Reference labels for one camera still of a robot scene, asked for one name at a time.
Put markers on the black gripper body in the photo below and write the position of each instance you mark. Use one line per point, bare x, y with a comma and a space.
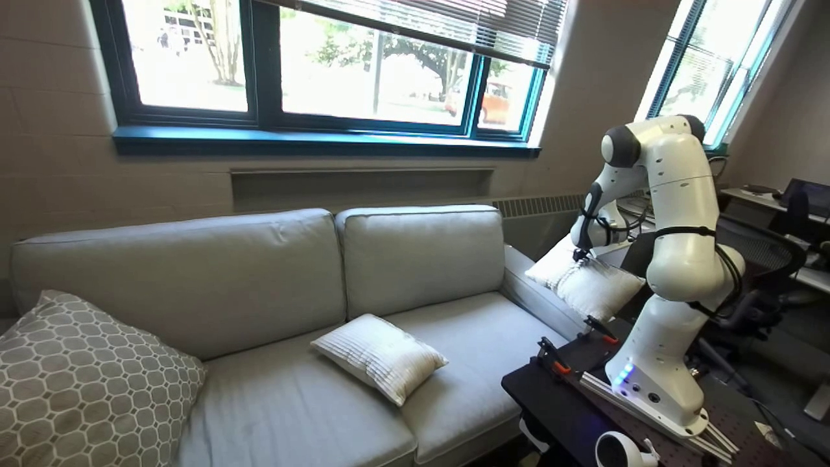
581, 241

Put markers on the white quilted pillow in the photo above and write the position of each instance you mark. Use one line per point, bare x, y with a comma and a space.
598, 288
379, 353

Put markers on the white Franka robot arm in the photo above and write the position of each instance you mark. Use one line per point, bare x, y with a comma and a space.
679, 172

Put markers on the grey fabric couch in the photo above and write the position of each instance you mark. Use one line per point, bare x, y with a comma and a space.
261, 276

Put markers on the grey lattice patterned pillow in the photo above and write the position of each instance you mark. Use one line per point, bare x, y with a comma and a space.
78, 390

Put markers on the red black clamp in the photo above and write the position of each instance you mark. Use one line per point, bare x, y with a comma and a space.
554, 358
601, 331

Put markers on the black robot table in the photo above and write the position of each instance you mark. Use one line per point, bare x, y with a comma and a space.
554, 406

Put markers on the black office chair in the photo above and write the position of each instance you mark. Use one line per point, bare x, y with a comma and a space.
769, 287

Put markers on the white VR controller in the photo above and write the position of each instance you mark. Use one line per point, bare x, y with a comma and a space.
623, 451

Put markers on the black computer monitor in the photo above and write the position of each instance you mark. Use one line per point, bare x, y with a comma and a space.
808, 202

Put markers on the window blinds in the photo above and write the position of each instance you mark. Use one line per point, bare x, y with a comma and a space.
483, 22

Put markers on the narrow teal framed window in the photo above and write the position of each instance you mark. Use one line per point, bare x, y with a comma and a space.
736, 52

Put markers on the wide teal framed window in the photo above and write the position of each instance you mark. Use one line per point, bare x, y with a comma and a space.
191, 52

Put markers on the wall heater grille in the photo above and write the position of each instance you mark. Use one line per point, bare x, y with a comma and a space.
527, 220

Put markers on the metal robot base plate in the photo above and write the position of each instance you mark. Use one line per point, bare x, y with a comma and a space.
657, 416

